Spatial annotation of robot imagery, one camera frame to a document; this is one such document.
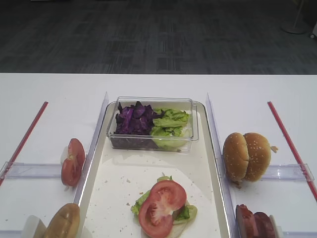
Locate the green lettuce in box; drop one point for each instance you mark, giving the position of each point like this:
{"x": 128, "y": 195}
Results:
{"x": 173, "y": 124}

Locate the remaining red tomato slice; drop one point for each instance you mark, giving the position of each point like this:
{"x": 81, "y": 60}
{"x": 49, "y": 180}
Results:
{"x": 72, "y": 166}

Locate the white pusher block tomato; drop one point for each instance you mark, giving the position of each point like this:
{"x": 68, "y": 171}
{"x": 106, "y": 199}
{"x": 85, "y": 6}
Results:
{"x": 64, "y": 155}

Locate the lettuce leaf on bread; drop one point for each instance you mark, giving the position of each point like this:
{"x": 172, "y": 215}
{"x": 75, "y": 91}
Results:
{"x": 184, "y": 213}

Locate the white bread slice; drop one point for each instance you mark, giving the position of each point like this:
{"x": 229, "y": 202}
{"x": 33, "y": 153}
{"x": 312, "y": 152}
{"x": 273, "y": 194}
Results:
{"x": 178, "y": 227}

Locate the brown bread crumb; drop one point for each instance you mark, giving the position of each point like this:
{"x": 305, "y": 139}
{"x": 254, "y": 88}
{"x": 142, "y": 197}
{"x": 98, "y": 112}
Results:
{"x": 274, "y": 149}

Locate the dark red meat patty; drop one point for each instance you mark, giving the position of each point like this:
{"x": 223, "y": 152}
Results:
{"x": 264, "y": 226}

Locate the white pusher block meat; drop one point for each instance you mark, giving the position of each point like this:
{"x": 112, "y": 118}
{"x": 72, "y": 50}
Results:
{"x": 277, "y": 229}

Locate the clear plastic salad box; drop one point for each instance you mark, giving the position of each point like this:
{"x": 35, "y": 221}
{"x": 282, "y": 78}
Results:
{"x": 146, "y": 142}

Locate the shredded purple cabbage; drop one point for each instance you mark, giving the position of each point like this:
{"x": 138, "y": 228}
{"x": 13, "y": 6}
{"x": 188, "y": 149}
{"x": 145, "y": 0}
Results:
{"x": 136, "y": 119}

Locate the silver metal tray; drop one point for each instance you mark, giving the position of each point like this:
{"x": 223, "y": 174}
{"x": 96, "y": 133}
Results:
{"x": 118, "y": 178}

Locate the sesame bun left half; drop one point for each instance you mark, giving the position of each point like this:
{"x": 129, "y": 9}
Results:
{"x": 236, "y": 156}

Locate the sesame bun half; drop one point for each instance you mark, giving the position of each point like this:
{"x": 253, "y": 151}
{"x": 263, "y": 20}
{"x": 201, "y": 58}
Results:
{"x": 236, "y": 156}
{"x": 259, "y": 156}

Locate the sesame bun right half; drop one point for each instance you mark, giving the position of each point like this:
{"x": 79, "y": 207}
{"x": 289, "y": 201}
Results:
{"x": 259, "y": 156}

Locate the right red strip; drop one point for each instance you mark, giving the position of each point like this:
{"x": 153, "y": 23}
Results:
{"x": 293, "y": 149}

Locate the red strip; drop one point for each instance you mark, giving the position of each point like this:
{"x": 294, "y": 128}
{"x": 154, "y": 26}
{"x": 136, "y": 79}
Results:
{"x": 293, "y": 149}
{"x": 20, "y": 146}

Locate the left red strip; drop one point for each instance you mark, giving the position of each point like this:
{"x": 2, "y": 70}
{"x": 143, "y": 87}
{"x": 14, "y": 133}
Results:
{"x": 20, "y": 146}

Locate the upper right clear crossbar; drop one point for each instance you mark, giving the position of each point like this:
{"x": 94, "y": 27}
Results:
{"x": 291, "y": 172}

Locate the clear crossbar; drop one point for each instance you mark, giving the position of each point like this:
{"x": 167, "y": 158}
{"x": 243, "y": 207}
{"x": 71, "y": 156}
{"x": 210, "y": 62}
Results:
{"x": 15, "y": 170}
{"x": 291, "y": 172}

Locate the bacon slice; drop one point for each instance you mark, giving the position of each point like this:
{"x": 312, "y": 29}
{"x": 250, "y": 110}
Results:
{"x": 246, "y": 222}

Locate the golden bun bottom half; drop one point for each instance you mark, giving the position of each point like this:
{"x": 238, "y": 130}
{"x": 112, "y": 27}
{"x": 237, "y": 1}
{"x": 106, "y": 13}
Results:
{"x": 65, "y": 222}

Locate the upper left clear crossbar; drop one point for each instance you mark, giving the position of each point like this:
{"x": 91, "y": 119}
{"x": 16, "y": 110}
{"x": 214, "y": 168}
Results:
{"x": 15, "y": 170}

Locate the white pusher block bun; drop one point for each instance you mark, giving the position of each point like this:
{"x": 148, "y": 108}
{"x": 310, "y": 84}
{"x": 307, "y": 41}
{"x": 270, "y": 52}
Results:
{"x": 33, "y": 228}

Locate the white stand base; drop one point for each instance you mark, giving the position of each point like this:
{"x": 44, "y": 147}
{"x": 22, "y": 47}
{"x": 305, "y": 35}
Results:
{"x": 297, "y": 27}

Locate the white caster wheel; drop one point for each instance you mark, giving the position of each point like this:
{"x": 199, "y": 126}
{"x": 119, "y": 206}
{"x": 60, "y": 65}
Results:
{"x": 312, "y": 36}

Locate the left clear long rail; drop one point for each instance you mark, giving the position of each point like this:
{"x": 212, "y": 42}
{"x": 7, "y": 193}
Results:
{"x": 87, "y": 171}

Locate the clear long rail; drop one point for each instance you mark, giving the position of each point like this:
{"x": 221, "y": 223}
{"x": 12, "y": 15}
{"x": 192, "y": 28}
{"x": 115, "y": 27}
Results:
{"x": 87, "y": 171}
{"x": 229, "y": 211}

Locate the right clear long rail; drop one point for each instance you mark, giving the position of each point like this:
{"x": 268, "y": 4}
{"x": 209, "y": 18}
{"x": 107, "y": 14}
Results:
{"x": 229, "y": 211}

